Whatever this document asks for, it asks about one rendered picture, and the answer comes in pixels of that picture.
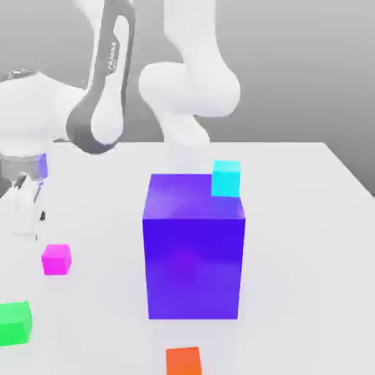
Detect large purple box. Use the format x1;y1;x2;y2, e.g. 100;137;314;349
142;173;246;321

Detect small green cube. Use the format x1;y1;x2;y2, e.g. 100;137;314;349
0;300;34;347

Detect small magenta cube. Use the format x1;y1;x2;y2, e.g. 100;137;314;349
41;243;73;276

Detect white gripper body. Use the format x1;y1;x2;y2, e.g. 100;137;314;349
0;180;47;242

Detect small cyan cube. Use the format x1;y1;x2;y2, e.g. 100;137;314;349
211;160;242;198

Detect small orange cube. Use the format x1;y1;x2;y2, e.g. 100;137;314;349
166;346;204;375

